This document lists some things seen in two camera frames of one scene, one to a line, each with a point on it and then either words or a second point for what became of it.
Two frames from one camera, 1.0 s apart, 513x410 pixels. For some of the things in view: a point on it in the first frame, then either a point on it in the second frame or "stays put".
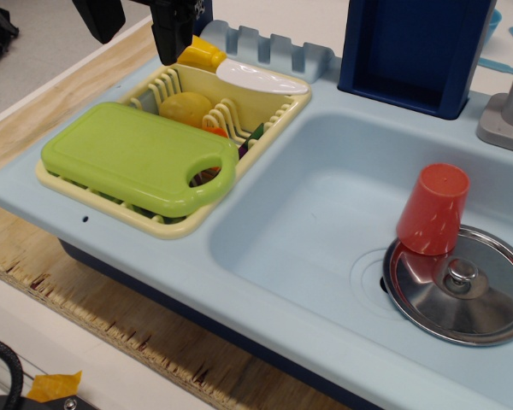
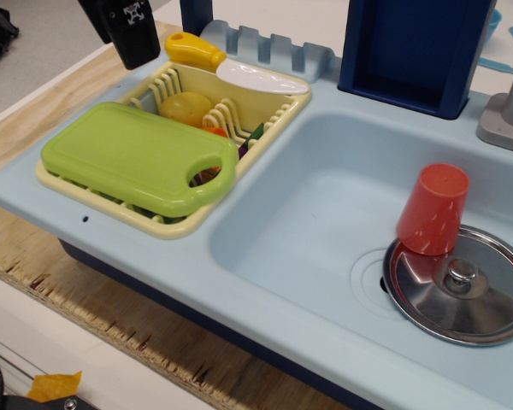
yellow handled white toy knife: (198, 52) stays put
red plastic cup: (430, 218) stays put
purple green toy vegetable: (256, 135) stays put
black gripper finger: (173, 25) → (132, 26)
